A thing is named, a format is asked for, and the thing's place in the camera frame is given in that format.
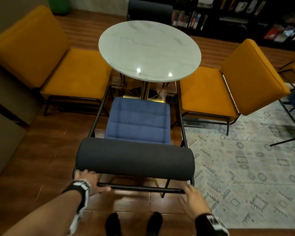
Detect person's right hand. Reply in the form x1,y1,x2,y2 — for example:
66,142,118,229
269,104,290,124
179,185,211,220

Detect person's left hand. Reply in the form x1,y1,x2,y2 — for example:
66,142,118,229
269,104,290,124
73,169,111,197

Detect blue chair with dark bolster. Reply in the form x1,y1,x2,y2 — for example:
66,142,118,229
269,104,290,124
72,85,196,198

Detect person's left forearm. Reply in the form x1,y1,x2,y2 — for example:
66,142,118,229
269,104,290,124
2,190,82,236

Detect person's right black shoe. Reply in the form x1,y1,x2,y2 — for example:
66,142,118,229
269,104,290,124
146,211,163,236

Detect person's black shoe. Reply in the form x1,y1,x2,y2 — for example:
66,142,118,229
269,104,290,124
146,211,163,236
105,212,122,236

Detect person's left black shoe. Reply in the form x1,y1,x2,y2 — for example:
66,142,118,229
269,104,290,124
105,212,122,236

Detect patterned grey rug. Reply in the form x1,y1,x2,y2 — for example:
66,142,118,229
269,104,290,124
184,83,295,229

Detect round white marble table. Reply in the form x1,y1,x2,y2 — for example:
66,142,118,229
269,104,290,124
98,20,202,103

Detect row of books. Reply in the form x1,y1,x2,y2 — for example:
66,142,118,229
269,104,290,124
172,10,209,30

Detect dark blue upholstered chair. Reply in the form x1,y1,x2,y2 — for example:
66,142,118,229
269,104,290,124
127,0,174,25

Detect green bin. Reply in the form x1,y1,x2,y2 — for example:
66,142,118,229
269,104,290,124
47,0,71,15

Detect red book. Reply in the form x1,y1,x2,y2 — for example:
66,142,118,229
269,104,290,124
264,24,283,40

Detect black bookshelf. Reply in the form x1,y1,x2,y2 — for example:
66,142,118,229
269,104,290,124
129,0,295,51

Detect black white left wrist strap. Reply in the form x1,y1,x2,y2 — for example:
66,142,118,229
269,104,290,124
61,179,91,235

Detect black white wrist strap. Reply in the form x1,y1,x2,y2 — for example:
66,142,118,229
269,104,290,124
61,179,91,235
195,213,229,236

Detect black white right wrist strap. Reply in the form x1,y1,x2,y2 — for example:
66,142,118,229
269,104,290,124
195,213,229,236

